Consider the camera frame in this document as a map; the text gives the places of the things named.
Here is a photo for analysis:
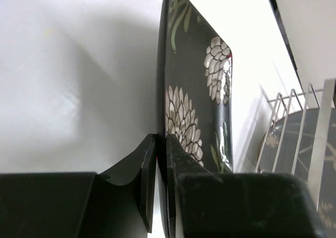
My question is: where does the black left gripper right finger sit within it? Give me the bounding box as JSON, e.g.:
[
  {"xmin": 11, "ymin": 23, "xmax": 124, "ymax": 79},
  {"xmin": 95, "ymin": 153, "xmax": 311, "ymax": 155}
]
[{"xmin": 166, "ymin": 134, "xmax": 327, "ymax": 237}]

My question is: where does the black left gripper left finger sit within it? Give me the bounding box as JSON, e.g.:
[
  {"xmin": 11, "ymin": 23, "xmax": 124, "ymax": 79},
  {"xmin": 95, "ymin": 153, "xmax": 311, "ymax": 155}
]
[{"xmin": 1, "ymin": 134, "xmax": 156, "ymax": 238}]

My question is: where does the black floral square plate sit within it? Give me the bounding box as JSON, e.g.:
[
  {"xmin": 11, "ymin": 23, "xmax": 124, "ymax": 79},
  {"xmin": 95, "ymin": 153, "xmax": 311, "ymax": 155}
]
[{"xmin": 156, "ymin": 0, "xmax": 233, "ymax": 237}]

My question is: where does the grey reindeer round plate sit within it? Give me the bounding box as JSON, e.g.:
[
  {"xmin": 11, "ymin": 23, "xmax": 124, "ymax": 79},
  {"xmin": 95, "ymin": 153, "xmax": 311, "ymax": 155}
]
[{"xmin": 259, "ymin": 108, "xmax": 335, "ymax": 237}]

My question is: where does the steel wire dish rack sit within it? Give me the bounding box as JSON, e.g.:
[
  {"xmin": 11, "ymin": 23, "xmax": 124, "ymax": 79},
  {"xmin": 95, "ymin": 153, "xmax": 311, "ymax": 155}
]
[{"xmin": 255, "ymin": 79, "xmax": 335, "ymax": 211}]

